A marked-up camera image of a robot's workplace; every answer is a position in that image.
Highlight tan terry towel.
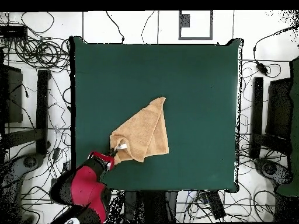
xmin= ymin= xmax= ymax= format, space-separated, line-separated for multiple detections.
xmin=109 ymin=96 xmax=169 ymax=166

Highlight flat black box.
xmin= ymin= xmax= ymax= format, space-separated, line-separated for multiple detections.
xmin=0 ymin=24 xmax=27 ymax=39

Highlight black power strip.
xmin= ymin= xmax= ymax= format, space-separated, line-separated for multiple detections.
xmin=62 ymin=160 xmax=72 ymax=174
xmin=204 ymin=190 xmax=227 ymax=221

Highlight black stand bar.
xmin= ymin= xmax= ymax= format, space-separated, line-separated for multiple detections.
xmin=248 ymin=76 xmax=293 ymax=160
xmin=2 ymin=69 xmax=51 ymax=156

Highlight dark stand base with knob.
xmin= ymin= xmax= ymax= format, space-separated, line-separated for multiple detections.
xmin=0 ymin=153 xmax=45 ymax=223
xmin=253 ymin=157 xmax=294 ymax=187

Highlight dark green table cloth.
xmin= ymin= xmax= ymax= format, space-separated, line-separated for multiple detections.
xmin=69 ymin=36 xmax=244 ymax=193

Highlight large black box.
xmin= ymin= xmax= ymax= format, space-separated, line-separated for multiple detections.
xmin=0 ymin=64 xmax=23 ymax=124
xmin=265 ymin=78 xmax=293 ymax=141

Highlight black power adapter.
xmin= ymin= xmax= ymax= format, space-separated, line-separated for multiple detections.
xmin=255 ymin=59 xmax=269 ymax=76

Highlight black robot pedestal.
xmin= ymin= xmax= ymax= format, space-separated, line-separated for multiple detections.
xmin=122 ymin=190 xmax=178 ymax=223

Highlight black cable with plug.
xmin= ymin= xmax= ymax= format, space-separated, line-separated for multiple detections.
xmin=105 ymin=10 xmax=126 ymax=44

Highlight thin black cable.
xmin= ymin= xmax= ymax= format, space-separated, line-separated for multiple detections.
xmin=140 ymin=10 xmax=156 ymax=45

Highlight coiled black cables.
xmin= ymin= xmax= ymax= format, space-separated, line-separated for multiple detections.
xmin=13 ymin=37 xmax=71 ymax=71

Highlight grey square frame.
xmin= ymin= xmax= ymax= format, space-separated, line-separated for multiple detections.
xmin=178 ymin=10 xmax=214 ymax=41

